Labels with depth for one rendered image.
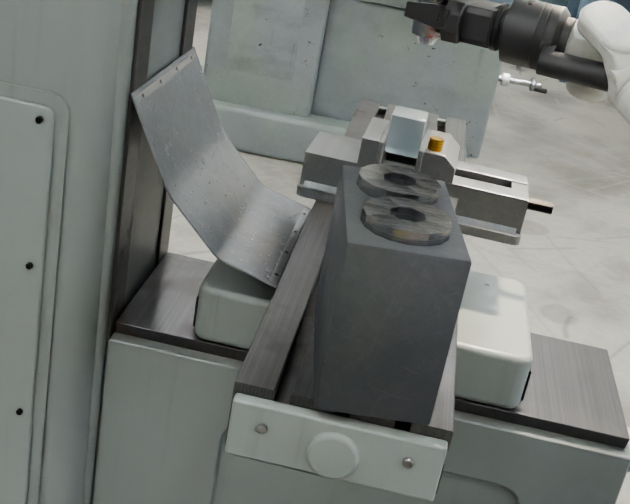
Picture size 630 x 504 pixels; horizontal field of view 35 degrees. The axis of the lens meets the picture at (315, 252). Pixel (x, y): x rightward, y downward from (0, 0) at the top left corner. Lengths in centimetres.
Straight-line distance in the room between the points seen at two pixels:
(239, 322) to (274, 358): 38
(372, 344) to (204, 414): 61
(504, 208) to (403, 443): 59
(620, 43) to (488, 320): 47
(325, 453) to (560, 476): 58
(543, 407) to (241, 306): 47
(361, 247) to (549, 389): 71
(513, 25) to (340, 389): 58
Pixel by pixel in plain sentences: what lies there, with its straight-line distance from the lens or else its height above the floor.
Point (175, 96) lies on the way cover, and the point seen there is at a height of 104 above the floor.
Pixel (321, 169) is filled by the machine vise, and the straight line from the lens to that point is 152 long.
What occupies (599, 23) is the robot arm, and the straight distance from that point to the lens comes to 132.
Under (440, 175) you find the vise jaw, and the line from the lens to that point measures 149.
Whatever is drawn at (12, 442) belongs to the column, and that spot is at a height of 52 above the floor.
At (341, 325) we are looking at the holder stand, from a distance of 95.
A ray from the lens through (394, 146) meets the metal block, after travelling 152.
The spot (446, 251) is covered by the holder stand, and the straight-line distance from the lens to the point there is 94.
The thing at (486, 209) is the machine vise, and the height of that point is 96.
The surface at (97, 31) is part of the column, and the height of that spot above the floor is 116.
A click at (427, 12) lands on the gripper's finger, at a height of 124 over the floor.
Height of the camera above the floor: 146
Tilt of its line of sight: 24 degrees down
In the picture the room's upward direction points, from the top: 11 degrees clockwise
